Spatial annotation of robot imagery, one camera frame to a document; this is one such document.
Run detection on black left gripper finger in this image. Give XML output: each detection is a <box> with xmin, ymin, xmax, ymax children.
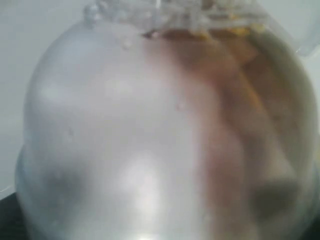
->
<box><xmin>0</xmin><ymin>193</ymin><xmax>30</xmax><ymax>240</ymax></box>

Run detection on clear dome shaker lid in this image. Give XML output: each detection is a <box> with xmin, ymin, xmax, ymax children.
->
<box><xmin>15</xmin><ymin>0</ymin><xmax>320</xmax><ymax>240</ymax></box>

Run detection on brown chocolate pieces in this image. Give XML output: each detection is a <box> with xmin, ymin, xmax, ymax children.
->
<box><xmin>142</xmin><ymin>29</ymin><xmax>306</xmax><ymax>228</ymax></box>

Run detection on translucent plastic container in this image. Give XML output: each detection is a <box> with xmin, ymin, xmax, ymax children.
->
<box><xmin>259</xmin><ymin>0</ymin><xmax>320</xmax><ymax>57</ymax></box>

